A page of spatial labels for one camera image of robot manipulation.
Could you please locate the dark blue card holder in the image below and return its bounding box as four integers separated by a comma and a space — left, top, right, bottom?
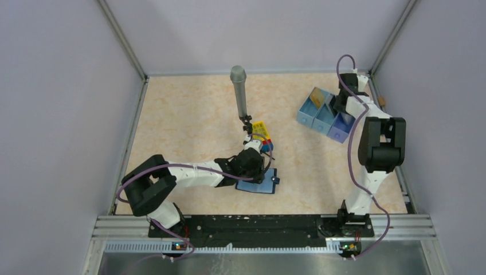
235, 168, 281, 195

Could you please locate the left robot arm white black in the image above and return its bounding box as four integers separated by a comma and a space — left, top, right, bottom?
116, 148, 266, 237

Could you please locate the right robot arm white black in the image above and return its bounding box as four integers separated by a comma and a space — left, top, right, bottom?
333, 72, 406, 236

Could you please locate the black credit card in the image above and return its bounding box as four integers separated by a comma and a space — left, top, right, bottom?
326, 104, 338, 117

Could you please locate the gold credit card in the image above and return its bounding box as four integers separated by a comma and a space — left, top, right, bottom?
309, 87, 326, 109

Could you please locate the yellow red blue toy block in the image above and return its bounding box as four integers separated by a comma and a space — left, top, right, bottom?
252, 121, 274, 153

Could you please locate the small wooden knob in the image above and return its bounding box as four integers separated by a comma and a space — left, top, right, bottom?
377, 96, 386, 108

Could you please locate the purple drawer right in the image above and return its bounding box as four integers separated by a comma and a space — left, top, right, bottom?
327, 112, 355, 144

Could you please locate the black tripod stand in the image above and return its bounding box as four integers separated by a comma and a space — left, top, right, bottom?
239, 115, 275, 160

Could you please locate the light blue drawer middle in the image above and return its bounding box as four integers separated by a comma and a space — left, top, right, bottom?
311, 103, 340, 135

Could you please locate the light blue drawer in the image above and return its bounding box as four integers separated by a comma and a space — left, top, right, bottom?
296, 89, 332, 128
311, 103, 340, 135

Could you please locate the light blue drawer left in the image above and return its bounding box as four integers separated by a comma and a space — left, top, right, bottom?
296, 89, 332, 128

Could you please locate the grey microphone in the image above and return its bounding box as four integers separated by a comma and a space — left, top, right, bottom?
230, 65, 247, 119

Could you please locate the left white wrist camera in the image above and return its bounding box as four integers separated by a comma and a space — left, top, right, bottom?
244, 139, 262, 152

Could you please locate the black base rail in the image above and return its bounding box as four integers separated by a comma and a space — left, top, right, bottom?
170, 214, 375, 248

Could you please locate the white cable duct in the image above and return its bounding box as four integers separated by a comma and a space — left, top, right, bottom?
104, 241, 342, 254

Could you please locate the aluminium frame front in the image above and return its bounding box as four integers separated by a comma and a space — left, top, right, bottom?
81, 214, 449, 274

